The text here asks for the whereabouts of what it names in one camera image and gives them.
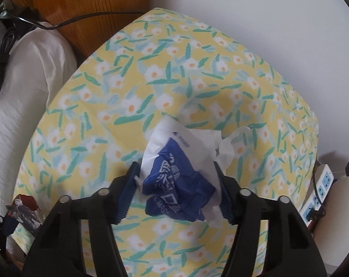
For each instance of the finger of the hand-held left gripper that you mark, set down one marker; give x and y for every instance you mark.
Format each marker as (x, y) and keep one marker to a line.
(8, 227)

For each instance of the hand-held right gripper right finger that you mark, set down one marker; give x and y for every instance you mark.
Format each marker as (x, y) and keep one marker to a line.
(223, 196)

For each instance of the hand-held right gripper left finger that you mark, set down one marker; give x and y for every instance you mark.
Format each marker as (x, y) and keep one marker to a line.
(128, 190)

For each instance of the silver red wrapper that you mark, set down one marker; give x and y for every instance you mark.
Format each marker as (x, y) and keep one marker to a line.
(24, 210)

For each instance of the blue white mask packet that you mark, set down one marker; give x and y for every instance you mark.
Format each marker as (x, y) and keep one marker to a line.
(174, 184)

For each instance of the white power strip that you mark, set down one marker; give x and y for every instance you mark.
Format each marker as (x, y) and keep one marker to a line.
(321, 184)

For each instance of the white cylinder appliance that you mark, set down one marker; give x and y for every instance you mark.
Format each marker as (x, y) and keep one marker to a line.
(341, 207)

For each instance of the yellow floral tablecloth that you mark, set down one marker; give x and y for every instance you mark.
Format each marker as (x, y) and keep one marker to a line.
(191, 78)

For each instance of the white pillow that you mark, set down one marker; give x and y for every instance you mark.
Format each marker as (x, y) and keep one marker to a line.
(27, 92)

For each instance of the black power adapter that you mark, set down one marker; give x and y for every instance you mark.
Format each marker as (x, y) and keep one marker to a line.
(27, 14)

